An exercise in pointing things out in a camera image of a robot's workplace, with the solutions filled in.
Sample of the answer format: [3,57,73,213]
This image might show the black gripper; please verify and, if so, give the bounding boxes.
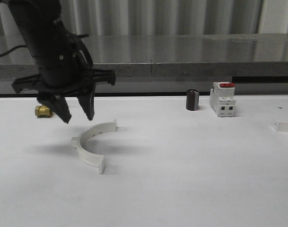
[12,33,116,123]

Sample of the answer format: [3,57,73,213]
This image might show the white half pipe clamp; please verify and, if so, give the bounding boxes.
[71,119,117,174]
[274,121,288,133]

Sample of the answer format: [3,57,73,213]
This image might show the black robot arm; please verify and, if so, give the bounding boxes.
[4,0,116,123]

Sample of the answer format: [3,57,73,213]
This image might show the brass valve red handwheel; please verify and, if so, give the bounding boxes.
[34,105,53,118]

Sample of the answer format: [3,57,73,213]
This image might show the grey stone counter ledge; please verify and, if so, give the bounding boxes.
[0,34,288,82]

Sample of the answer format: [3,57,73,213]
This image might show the dark cylindrical capacitor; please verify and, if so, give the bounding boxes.
[186,89,200,111]

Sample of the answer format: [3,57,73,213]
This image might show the black thin cable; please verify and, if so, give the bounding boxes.
[0,44,28,59]

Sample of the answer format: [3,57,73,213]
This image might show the white circuit breaker red switch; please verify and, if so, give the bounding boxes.
[210,82,236,117]

